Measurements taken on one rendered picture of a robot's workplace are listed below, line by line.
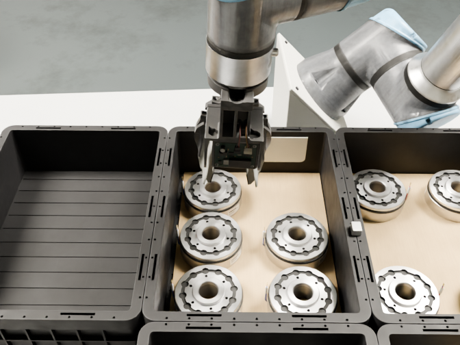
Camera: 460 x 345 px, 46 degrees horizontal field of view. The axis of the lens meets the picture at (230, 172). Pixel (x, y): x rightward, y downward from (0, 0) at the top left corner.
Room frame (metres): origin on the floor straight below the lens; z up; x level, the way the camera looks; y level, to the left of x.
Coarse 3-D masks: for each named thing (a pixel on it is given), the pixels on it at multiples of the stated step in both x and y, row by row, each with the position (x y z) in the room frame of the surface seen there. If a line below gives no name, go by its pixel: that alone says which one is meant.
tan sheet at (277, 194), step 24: (264, 192) 0.70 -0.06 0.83; (288, 192) 0.70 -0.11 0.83; (312, 192) 0.70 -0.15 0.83; (192, 216) 0.64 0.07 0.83; (240, 216) 0.64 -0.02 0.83; (264, 216) 0.64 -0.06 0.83; (312, 216) 0.64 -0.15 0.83; (264, 240) 0.58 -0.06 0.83; (240, 264) 0.53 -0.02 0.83; (264, 264) 0.53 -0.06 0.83; (264, 288) 0.49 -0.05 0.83; (336, 288) 0.49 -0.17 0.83; (336, 312) 0.44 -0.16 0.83
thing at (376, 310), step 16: (352, 128) 0.76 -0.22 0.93; (368, 128) 0.76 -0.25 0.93; (384, 128) 0.76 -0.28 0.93; (400, 128) 0.76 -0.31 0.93; (416, 128) 0.76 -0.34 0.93; (432, 128) 0.76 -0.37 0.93; (448, 128) 0.76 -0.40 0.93; (352, 176) 0.64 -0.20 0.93; (352, 192) 0.60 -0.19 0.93; (352, 208) 0.56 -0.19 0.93; (368, 256) 0.47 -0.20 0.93; (368, 272) 0.44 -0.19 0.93; (368, 288) 0.42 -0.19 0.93; (384, 320) 0.37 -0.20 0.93; (400, 320) 0.37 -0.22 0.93; (416, 320) 0.37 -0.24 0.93; (432, 320) 0.37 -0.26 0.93; (448, 320) 0.37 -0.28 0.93
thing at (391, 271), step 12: (384, 276) 0.49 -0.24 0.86; (396, 276) 0.49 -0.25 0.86; (408, 276) 0.49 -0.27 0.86; (420, 276) 0.49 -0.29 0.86; (384, 288) 0.46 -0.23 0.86; (420, 288) 0.46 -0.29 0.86; (432, 288) 0.46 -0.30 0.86; (384, 300) 0.45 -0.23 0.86; (432, 300) 0.45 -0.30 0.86; (396, 312) 0.42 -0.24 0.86; (408, 312) 0.42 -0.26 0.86; (420, 312) 0.42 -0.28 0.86; (432, 312) 0.42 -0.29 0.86
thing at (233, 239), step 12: (204, 216) 0.61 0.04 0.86; (216, 216) 0.61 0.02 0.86; (228, 216) 0.61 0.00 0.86; (192, 228) 0.58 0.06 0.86; (228, 228) 0.58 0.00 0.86; (192, 240) 0.56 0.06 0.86; (228, 240) 0.56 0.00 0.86; (240, 240) 0.56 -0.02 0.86; (192, 252) 0.53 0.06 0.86; (204, 252) 0.54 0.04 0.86; (216, 252) 0.54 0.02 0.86; (228, 252) 0.53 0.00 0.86
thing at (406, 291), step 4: (396, 288) 0.47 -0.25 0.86; (400, 288) 0.47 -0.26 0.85; (404, 288) 0.47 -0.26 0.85; (408, 288) 0.47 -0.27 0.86; (396, 292) 0.47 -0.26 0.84; (400, 292) 0.47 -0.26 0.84; (404, 292) 0.47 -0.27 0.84; (408, 292) 0.47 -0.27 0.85; (412, 292) 0.46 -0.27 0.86; (400, 296) 0.47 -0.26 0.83; (404, 296) 0.47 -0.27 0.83; (408, 296) 0.46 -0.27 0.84; (412, 296) 0.46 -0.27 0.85
